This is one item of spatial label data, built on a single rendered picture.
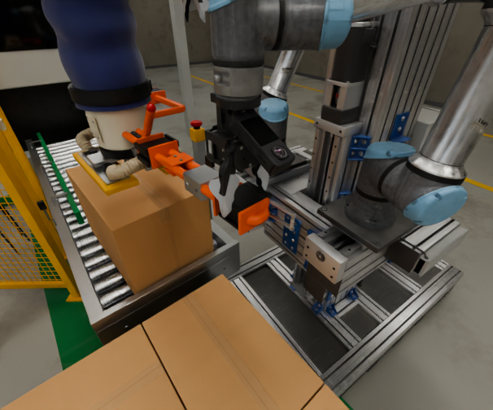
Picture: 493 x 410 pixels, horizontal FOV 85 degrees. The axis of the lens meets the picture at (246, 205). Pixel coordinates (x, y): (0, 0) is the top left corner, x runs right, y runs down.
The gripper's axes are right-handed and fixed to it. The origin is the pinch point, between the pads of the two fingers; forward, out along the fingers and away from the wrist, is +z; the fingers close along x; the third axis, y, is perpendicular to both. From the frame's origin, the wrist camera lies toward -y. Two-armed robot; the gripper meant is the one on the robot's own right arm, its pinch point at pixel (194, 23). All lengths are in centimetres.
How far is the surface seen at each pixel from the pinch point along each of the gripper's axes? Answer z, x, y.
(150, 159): 28, -43, -35
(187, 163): 27, -51, -29
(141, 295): 91, -29, -48
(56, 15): -2.4, -19.7, -43.8
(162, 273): 89, -24, -37
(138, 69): 10.1, -21.9, -28.2
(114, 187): 39, -32, -45
